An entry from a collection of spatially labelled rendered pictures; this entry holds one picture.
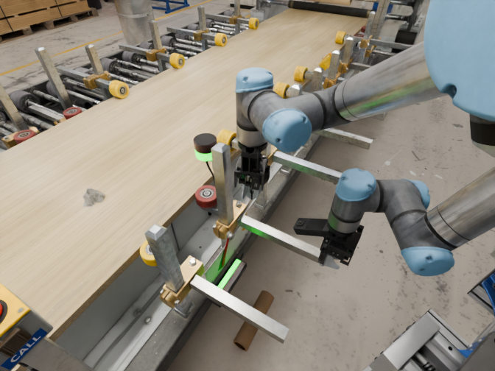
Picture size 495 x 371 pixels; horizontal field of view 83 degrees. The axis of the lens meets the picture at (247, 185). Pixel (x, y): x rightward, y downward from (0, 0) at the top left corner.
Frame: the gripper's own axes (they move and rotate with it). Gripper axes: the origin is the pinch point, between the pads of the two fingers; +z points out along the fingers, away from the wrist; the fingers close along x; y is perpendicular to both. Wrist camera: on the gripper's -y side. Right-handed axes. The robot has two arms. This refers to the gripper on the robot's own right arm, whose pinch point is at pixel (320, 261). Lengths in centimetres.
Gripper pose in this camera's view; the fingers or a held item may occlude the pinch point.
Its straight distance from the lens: 90.9
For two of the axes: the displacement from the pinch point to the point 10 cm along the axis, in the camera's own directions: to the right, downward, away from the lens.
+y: 8.6, 3.4, -3.7
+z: 0.1, 7.2, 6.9
